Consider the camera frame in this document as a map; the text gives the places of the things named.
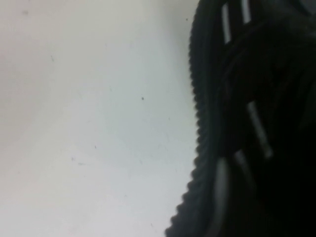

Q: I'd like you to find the black sneaker with white label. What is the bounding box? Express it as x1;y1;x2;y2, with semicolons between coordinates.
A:
164;0;316;237

